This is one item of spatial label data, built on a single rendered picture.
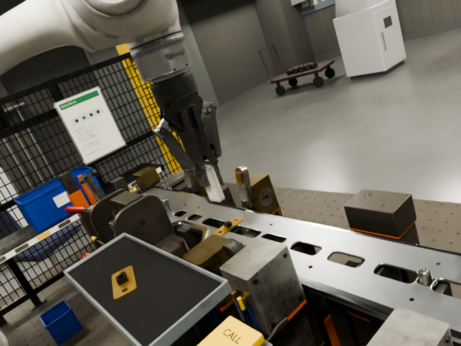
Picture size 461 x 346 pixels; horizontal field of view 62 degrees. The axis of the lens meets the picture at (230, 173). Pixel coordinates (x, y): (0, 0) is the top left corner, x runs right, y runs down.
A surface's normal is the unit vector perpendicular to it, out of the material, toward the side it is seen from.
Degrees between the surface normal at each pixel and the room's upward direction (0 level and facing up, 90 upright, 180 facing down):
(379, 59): 90
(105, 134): 90
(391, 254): 0
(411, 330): 0
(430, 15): 90
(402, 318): 0
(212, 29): 90
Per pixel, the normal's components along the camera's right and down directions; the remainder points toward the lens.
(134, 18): 0.50, 0.85
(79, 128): 0.61, 0.06
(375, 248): -0.34, -0.88
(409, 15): -0.70, 0.47
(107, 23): -0.03, 0.97
